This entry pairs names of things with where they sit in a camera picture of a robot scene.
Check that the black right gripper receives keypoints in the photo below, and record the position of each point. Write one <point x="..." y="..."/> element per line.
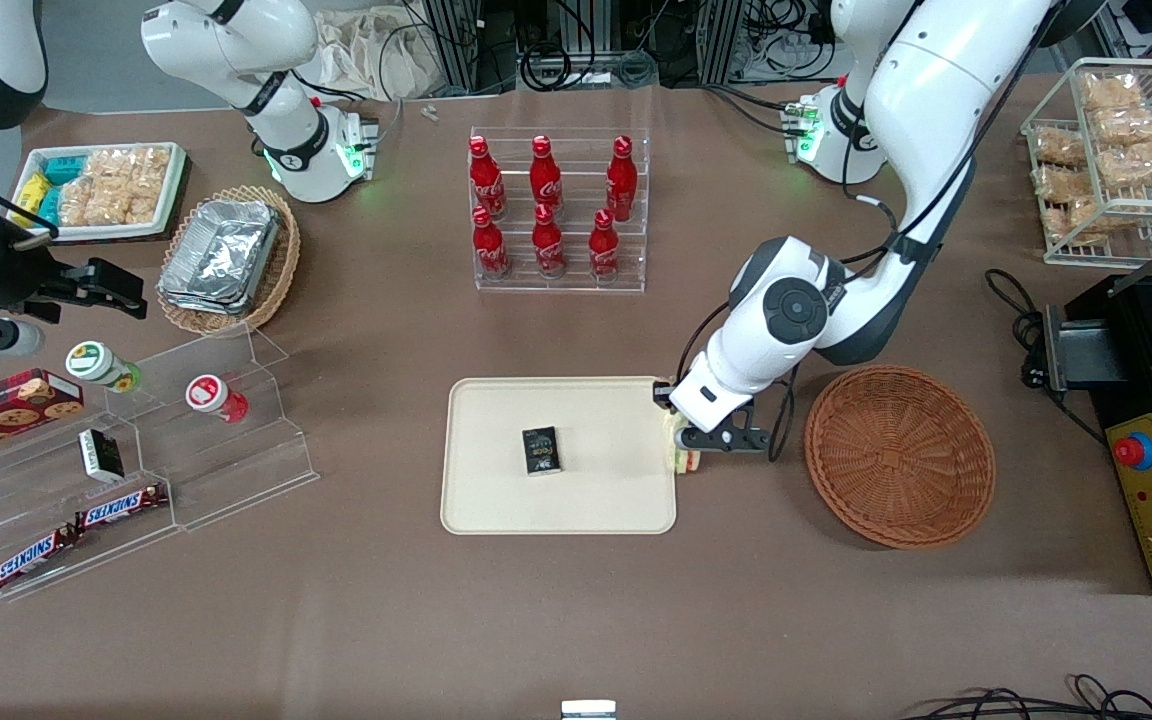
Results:
<point x="12" y="278"/>

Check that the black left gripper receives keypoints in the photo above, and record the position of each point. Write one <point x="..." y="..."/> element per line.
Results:
<point x="659" y="399"/>

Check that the triangular sandwich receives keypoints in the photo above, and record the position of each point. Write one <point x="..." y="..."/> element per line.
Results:
<point x="686" y="460"/>

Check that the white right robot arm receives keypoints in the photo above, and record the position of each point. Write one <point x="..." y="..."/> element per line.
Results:
<point x="236" y="40"/>

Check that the white rectangular snack tray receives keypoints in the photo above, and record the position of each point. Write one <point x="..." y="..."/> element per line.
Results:
<point x="171" y="200"/>

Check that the cream plastic tray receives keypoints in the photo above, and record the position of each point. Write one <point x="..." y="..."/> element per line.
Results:
<point x="596" y="490"/>

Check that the oval light wicker basket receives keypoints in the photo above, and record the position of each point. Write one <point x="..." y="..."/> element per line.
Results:
<point x="281" y="270"/>

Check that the brown round wicker basket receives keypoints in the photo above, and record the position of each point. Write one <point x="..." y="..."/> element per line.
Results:
<point x="896" y="460"/>

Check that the green lid drink cup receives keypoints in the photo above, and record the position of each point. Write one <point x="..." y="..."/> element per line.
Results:
<point x="94" y="362"/>

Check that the clear rice cracker bag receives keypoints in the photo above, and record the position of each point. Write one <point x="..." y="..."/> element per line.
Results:
<point x="111" y="172"/>
<point x="78" y="202"/>
<point x="148" y="190"/>

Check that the teal snack packet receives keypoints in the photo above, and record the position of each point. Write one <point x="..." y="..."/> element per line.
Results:
<point x="48" y="205"/>
<point x="64" y="168"/>

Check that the yellow snack packet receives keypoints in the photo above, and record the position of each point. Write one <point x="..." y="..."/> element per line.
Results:
<point x="29" y="195"/>

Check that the stacked foil containers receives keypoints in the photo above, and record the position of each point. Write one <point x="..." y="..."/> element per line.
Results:
<point x="221" y="255"/>

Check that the clear acrylic bottle rack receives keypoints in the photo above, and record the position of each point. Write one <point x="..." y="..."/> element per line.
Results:
<point x="576" y="285"/>

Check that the red cola bottle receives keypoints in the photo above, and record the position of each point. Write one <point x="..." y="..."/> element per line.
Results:
<point x="489" y="250"/>
<point x="604" y="252"/>
<point x="548" y="248"/>
<point x="545" y="180"/>
<point x="621" y="185"/>
<point x="486" y="180"/>

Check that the red lid drink cup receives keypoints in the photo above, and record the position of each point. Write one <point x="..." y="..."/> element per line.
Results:
<point x="211" y="395"/>

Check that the small black white box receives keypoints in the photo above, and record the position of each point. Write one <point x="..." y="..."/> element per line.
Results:
<point x="101" y="455"/>

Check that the snickers chocolate bar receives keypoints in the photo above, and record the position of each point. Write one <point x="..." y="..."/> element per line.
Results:
<point x="121" y="507"/>
<point x="31" y="558"/>

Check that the clear acrylic step shelf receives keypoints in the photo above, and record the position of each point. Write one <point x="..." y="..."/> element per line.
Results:
<point x="236" y="470"/>

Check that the small white edge device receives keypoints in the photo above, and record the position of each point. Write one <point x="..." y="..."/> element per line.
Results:
<point x="588" y="710"/>

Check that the beige cloth bag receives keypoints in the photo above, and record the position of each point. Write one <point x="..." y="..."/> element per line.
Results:
<point x="376" y="50"/>

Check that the clear fried snack bag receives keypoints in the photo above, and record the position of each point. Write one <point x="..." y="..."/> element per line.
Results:
<point x="1128" y="127"/>
<point x="1141" y="165"/>
<point x="1061" y="183"/>
<point x="1071" y="222"/>
<point x="1058" y="147"/>
<point x="1111" y="92"/>

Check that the red emergency stop button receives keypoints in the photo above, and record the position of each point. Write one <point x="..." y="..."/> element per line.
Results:
<point x="1131" y="452"/>

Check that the black sealing machine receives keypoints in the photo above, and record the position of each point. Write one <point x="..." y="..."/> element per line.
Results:
<point x="1136" y="380"/>

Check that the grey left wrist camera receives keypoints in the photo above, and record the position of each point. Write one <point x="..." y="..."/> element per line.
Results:
<point x="726" y="438"/>

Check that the aluminium frame rack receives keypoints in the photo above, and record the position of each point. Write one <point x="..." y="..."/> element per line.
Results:
<point x="721" y="40"/>
<point x="461" y="40"/>

